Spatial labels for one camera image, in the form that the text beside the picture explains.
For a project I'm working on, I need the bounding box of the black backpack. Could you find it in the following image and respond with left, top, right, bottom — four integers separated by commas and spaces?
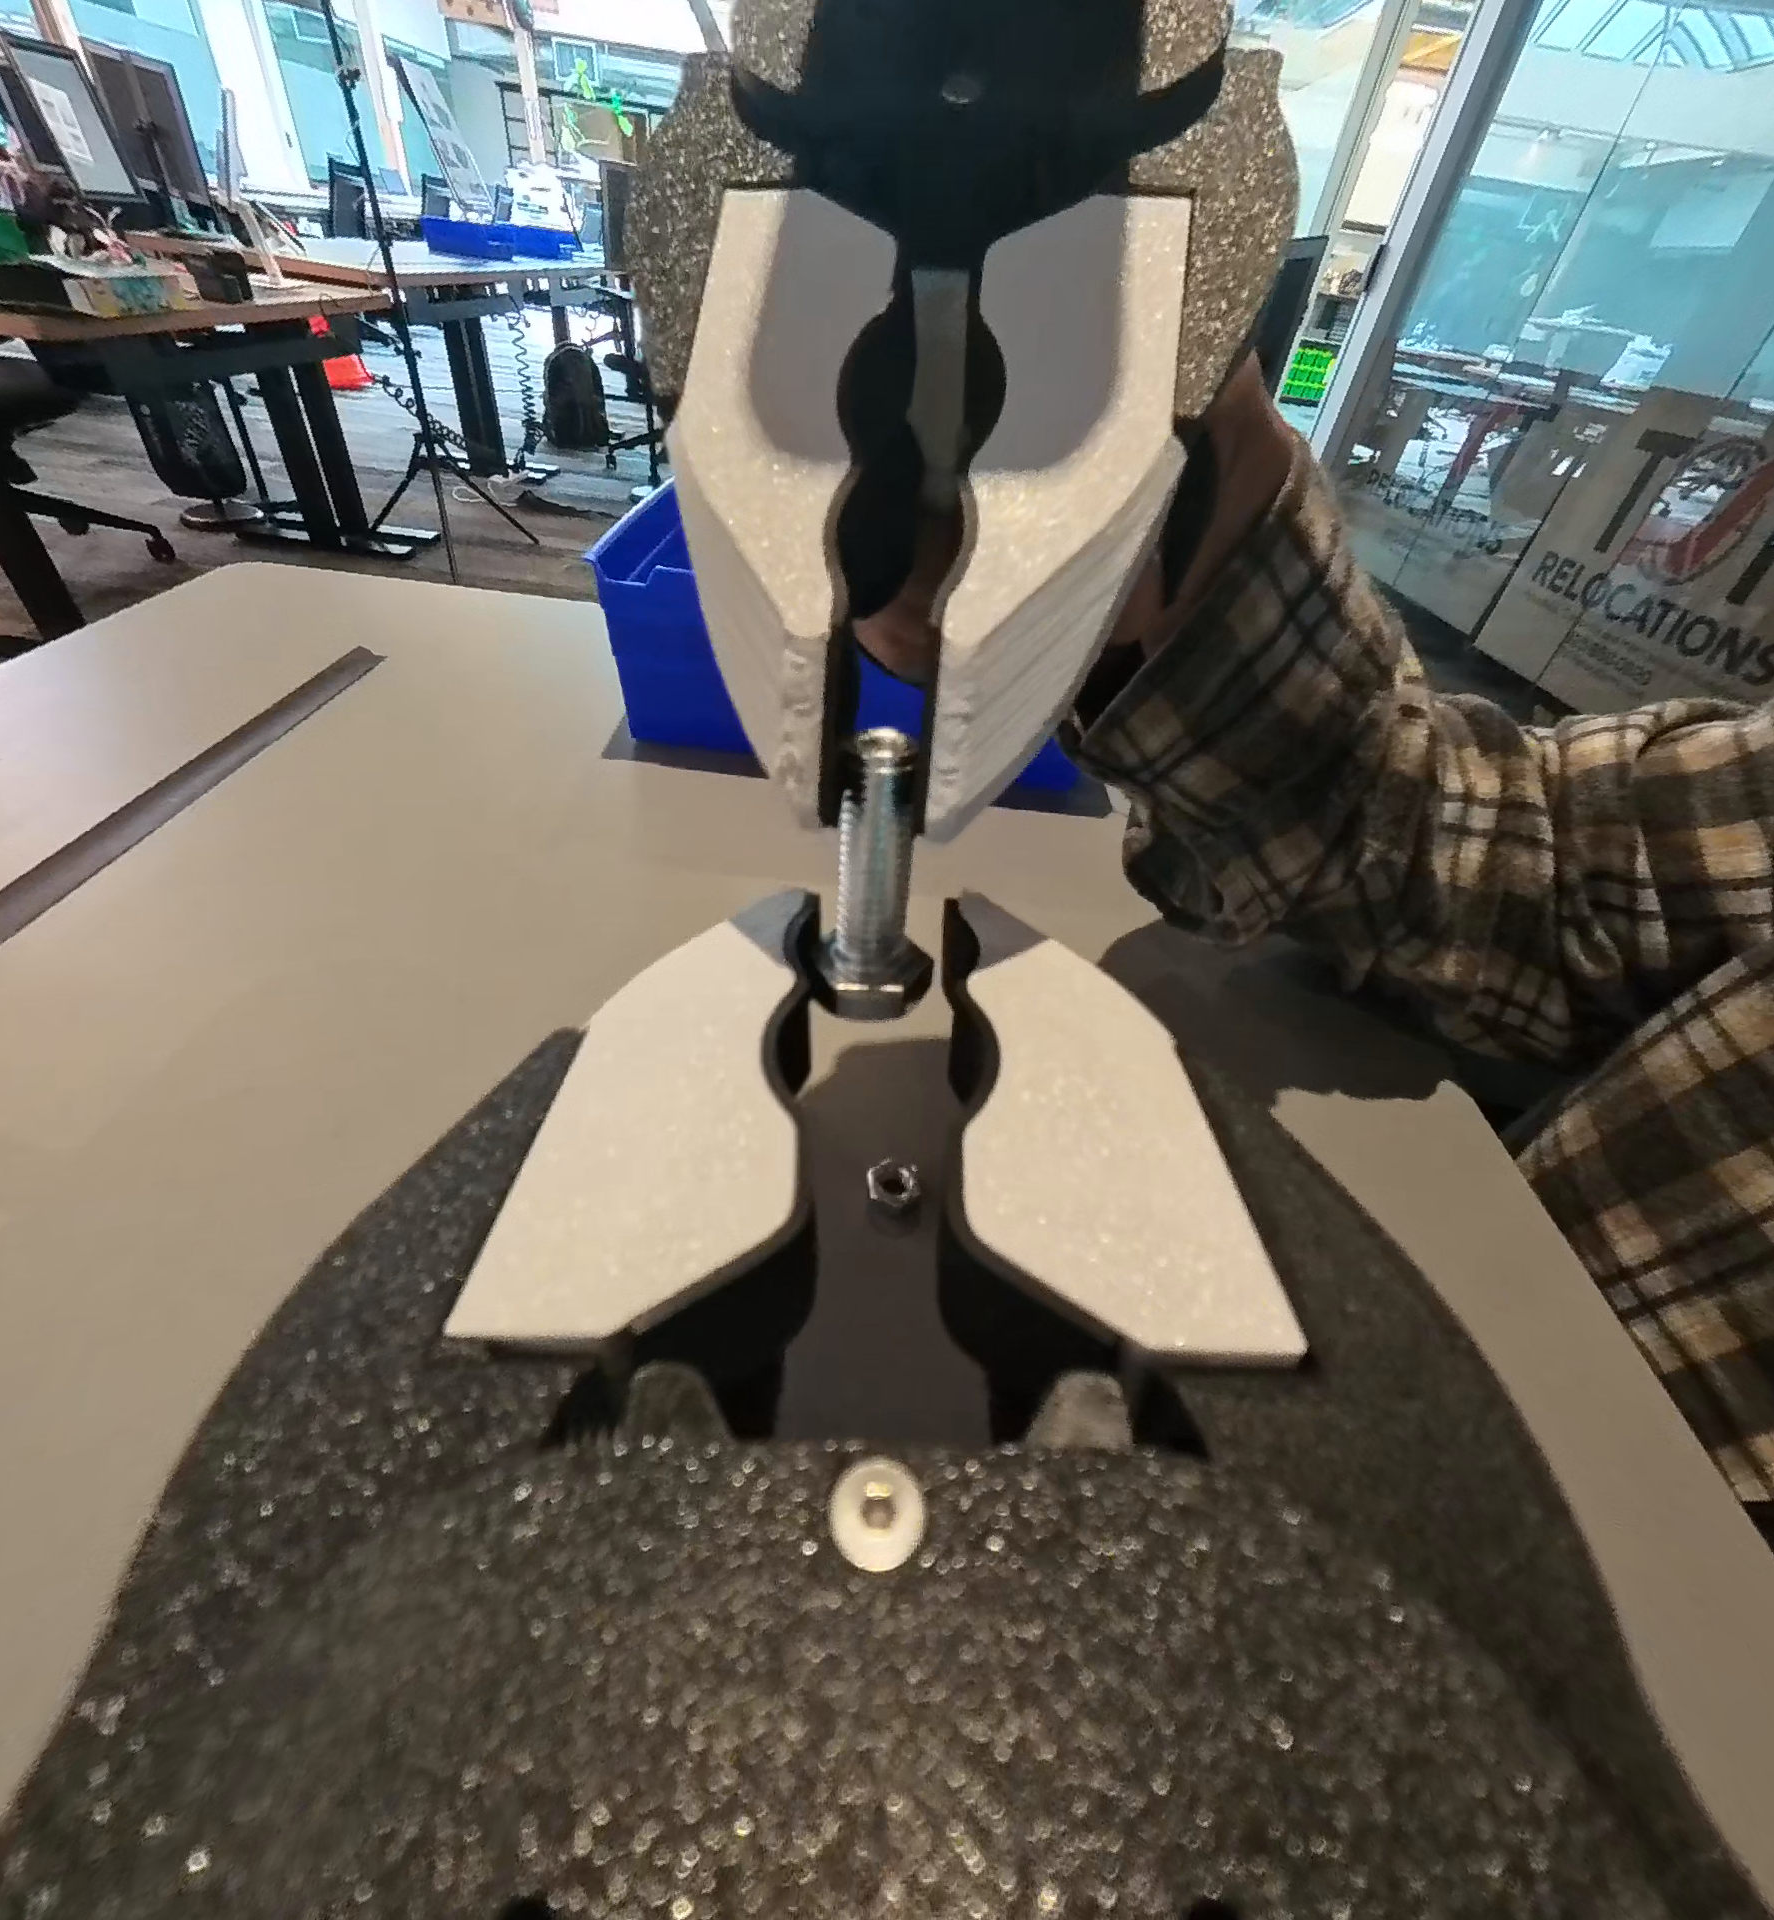
541, 343, 612, 449

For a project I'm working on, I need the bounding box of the blue plastic bin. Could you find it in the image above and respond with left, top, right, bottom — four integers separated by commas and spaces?
417, 213, 581, 258

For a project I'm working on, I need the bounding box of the monitor showing white page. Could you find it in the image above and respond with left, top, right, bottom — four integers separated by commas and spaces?
0, 28, 148, 213

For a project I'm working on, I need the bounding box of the person's right hand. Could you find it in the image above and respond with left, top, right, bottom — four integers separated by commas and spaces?
1193, 363, 1297, 501

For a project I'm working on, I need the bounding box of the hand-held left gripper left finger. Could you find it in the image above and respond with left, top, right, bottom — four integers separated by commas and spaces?
442, 887, 823, 1362

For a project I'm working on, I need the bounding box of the silver hex bolt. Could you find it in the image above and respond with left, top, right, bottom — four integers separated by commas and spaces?
812, 727, 936, 1024

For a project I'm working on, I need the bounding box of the wooden desk with black legs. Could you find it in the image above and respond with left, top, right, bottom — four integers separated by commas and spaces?
0, 277, 396, 634

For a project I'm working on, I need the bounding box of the black computer monitor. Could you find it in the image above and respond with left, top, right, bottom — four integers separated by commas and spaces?
83, 46, 213, 228

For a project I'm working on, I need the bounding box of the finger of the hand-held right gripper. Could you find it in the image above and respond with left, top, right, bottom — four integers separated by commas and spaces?
669, 187, 921, 834
924, 187, 1198, 845

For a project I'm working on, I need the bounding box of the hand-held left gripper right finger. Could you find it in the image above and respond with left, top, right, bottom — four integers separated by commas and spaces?
946, 896, 1314, 1369

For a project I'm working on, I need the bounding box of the person's right forearm plaid sleeve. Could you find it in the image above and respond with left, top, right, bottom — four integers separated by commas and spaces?
1068, 435, 1774, 1081

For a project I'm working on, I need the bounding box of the black tripod light stand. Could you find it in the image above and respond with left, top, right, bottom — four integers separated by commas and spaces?
326, 0, 537, 577

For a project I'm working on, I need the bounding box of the blue parts bin with divider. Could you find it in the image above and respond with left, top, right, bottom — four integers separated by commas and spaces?
584, 477, 1084, 796

